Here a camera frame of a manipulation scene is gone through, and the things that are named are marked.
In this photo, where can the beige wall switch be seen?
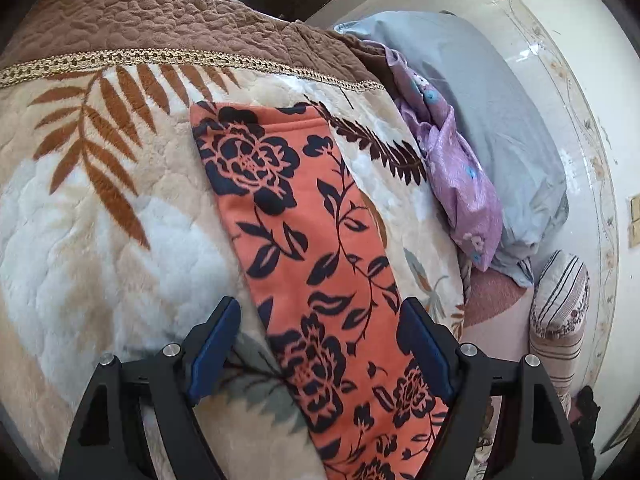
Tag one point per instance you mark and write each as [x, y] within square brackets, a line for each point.
[634, 220]

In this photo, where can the orange floral garment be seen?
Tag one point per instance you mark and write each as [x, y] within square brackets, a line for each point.
[310, 240]

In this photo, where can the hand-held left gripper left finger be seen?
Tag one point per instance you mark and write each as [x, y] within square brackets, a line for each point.
[215, 355]

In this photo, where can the beige leaf print blanket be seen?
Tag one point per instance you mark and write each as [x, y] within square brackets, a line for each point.
[100, 235]

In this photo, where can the black cloth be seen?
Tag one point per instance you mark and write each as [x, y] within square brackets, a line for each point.
[585, 420]

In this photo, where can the striped bolster pillow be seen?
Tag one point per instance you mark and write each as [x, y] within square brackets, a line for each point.
[560, 305]

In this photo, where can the pink bedsheet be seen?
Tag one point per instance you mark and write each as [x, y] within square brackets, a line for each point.
[495, 305]

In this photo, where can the purple floral cloth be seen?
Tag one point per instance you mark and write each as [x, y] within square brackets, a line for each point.
[460, 185]

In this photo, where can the grey pillow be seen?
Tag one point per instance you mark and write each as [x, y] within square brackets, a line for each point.
[500, 125]

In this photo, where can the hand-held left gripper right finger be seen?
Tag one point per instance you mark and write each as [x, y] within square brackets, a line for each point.
[425, 355]

